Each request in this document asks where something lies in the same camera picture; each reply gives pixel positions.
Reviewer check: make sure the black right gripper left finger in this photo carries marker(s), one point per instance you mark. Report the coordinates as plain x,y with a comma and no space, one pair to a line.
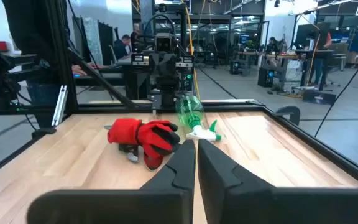
172,199

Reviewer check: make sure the person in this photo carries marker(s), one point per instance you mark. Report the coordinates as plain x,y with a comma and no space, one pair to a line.
121,46
322,59
33,37
272,45
134,40

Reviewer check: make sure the wooden desk black legs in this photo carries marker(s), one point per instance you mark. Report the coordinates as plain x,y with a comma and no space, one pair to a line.
291,56

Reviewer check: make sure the person's hand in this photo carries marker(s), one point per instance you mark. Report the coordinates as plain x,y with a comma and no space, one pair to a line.
79,71

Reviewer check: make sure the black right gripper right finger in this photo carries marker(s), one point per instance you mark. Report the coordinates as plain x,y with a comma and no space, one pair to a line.
244,199

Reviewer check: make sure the green spray bottle white nozzle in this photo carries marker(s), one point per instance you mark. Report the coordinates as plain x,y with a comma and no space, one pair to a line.
190,109

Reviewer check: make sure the black table clamp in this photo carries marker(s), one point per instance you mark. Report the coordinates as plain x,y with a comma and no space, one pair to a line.
291,111

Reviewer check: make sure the silver aluminium bracket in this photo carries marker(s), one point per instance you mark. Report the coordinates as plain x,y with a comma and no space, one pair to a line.
59,105

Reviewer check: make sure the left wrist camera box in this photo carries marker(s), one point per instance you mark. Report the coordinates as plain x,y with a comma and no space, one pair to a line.
165,43

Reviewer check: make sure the black monitor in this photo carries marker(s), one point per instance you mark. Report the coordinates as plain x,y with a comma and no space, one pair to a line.
309,35

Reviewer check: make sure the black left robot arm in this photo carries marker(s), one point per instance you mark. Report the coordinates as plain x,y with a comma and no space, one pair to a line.
166,93

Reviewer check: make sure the black aluminium table frame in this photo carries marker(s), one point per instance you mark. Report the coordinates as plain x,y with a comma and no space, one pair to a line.
228,107

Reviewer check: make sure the black computer tower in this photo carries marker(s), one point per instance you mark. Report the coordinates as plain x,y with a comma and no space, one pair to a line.
235,67
265,77

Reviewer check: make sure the red and black gardening glove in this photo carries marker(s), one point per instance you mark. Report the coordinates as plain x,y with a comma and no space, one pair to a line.
126,130

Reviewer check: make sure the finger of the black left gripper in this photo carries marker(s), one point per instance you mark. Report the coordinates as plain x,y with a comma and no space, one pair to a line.
173,65
163,65

